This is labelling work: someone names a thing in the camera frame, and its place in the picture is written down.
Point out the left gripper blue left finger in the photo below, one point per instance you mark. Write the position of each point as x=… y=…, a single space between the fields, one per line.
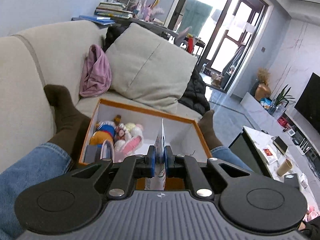
x=150 y=161

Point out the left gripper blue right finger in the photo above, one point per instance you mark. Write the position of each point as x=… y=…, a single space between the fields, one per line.
x=169 y=159

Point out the white illustrated tissue pack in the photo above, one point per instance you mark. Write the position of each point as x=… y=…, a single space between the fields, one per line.
x=157 y=181

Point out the pink card wallet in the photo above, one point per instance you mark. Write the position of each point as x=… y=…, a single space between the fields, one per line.
x=107 y=150

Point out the black sleeve right forearm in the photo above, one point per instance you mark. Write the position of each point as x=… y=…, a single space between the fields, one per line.
x=311 y=229

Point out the orange cardboard storage box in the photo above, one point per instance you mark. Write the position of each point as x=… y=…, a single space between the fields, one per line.
x=183 y=135

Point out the white pink bunny plush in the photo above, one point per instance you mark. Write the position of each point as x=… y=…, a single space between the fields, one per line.
x=128 y=139

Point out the right leg blue jeans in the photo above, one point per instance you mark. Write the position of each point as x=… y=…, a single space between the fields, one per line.
x=217 y=149

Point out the leg blue jeans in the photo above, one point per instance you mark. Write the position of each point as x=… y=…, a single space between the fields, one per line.
x=217 y=149
x=53 y=157

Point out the brown bear plush blue outfit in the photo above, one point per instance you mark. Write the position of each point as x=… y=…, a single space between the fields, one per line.
x=105 y=130

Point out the dark grey flat case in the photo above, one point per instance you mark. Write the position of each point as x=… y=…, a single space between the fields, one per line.
x=92 y=153

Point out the black puffer jacket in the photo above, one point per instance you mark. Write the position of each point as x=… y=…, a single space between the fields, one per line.
x=194 y=95

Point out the beige sofa cushion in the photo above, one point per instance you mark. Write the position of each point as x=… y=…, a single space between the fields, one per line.
x=148 y=69

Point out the purple crumpled garment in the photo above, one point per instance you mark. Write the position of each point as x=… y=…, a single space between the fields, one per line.
x=96 y=73

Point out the white marble coffee table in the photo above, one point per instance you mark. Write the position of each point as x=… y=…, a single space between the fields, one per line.
x=256 y=149

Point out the left leg blue jeans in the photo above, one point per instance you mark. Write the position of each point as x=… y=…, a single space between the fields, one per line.
x=53 y=157

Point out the black notebook on table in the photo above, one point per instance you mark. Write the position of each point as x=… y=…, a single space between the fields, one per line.
x=280 y=144

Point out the bronze bust sculpture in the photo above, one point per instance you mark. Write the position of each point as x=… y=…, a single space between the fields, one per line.
x=262 y=90

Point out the beige paper cup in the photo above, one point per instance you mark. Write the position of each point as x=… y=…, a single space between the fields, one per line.
x=284 y=167

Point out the green potted plant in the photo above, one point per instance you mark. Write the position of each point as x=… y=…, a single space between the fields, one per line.
x=282 y=97

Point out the white marble tv console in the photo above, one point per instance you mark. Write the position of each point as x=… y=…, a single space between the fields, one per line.
x=268 y=123

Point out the beige fabric sofa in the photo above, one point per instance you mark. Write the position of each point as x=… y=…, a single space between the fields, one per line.
x=48 y=54

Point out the stack of books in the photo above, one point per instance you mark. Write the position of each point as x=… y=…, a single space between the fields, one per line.
x=106 y=13

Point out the black television screen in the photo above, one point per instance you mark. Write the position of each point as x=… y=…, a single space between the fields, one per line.
x=308 y=104

